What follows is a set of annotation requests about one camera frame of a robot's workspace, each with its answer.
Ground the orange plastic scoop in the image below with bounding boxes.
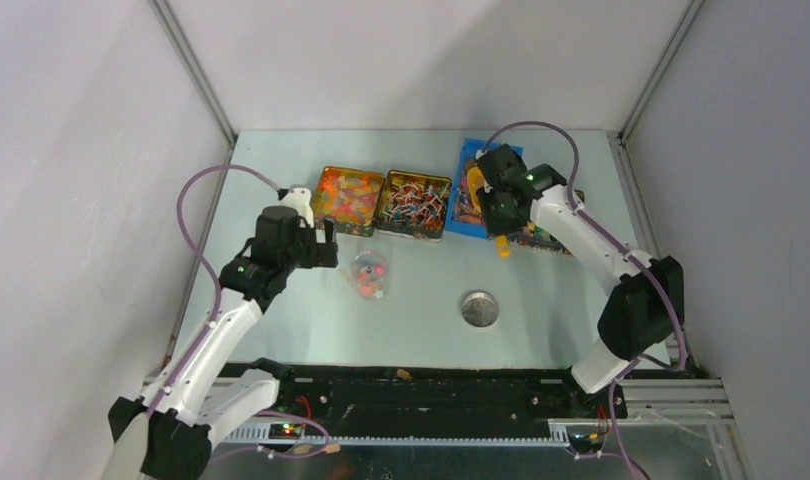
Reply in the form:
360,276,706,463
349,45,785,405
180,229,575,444
466,166,511,258

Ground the clear plastic jar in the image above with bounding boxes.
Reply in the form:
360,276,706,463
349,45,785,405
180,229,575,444
349,250,391,301

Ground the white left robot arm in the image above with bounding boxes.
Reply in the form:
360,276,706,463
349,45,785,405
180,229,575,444
102,205,338,479

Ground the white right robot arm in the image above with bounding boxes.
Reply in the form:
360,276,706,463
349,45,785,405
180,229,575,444
475,144,683,418

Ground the tin of colourful cube candies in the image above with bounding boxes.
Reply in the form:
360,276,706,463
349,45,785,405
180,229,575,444
506,186,585,256

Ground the blue bin of candies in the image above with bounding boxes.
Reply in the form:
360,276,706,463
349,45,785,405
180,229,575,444
445,138,490,240

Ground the tin of gummy candies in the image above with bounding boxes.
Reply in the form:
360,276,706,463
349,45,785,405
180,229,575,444
311,166,385,237

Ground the tin of lollipops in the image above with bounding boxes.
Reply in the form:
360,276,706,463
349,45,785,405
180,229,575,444
374,170,452,242

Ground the silver metal jar lid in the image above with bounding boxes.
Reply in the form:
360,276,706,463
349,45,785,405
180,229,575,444
460,291,500,328

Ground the small fallen candy piece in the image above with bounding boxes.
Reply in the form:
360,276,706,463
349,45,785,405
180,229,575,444
395,369,413,380

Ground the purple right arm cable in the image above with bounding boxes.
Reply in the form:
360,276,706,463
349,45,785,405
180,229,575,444
477,121,690,480

